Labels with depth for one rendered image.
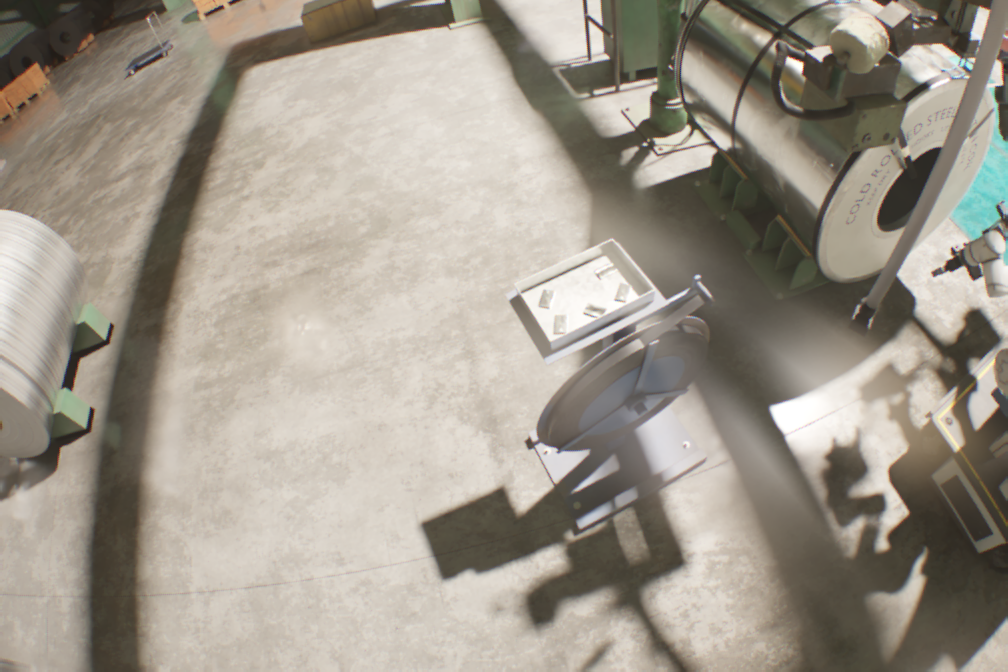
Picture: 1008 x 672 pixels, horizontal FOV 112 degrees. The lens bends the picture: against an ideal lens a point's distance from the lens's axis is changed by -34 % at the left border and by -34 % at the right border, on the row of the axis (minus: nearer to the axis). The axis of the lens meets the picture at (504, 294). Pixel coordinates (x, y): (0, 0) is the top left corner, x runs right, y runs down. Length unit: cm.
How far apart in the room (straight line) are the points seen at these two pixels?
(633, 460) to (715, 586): 65
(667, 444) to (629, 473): 21
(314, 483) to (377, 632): 78
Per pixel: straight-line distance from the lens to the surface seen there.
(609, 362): 142
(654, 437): 232
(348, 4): 687
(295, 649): 251
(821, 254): 234
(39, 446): 400
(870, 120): 128
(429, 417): 248
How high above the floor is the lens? 216
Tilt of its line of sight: 51 degrees down
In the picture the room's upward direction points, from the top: 15 degrees counter-clockwise
